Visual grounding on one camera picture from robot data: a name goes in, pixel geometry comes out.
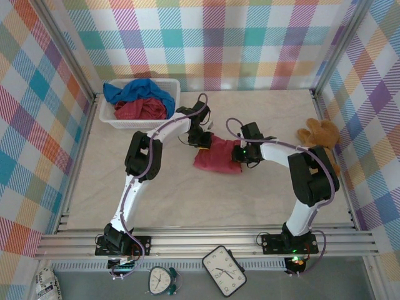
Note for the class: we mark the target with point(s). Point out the red tank top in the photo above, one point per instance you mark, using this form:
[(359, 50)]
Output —
[(215, 156), (137, 109)]

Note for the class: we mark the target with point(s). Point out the blue tank top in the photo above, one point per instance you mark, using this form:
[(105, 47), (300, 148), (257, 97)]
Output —
[(137, 89)]

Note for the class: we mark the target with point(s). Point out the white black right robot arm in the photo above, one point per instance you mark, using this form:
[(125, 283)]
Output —
[(312, 178)]

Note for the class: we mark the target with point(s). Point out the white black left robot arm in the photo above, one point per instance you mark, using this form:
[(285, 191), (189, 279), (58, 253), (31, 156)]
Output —
[(168, 131)]

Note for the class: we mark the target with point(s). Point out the white plastic mesh basket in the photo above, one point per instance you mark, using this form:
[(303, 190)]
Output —
[(118, 124)]

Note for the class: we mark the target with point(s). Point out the brown teddy bear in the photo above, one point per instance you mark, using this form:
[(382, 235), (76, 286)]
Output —
[(322, 131)]

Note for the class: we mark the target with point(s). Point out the black square analogue clock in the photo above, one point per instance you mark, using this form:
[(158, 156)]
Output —
[(223, 270)]

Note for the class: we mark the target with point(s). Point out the small green alarm clock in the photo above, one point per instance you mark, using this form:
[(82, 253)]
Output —
[(157, 279)]

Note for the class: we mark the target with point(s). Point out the newspaper print bag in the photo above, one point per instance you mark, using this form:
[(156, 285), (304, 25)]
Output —
[(47, 284)]

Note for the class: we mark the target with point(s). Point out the aluminium side rail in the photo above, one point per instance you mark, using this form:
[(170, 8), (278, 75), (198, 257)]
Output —
[(90, 120), (319, 107)]

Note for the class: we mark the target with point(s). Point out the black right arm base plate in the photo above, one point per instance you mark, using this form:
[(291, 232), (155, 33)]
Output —
[(270, 243)]

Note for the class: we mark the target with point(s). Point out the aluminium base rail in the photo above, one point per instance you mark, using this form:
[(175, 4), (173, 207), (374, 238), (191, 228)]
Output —
[(193, 245)]

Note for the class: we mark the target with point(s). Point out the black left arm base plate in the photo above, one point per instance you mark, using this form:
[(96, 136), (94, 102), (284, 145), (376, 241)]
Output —
[(145, 245)]

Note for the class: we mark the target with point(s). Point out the aluminium frame post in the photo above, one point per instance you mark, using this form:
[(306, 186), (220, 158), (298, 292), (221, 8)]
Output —
[(341, 47), (72, 53)]

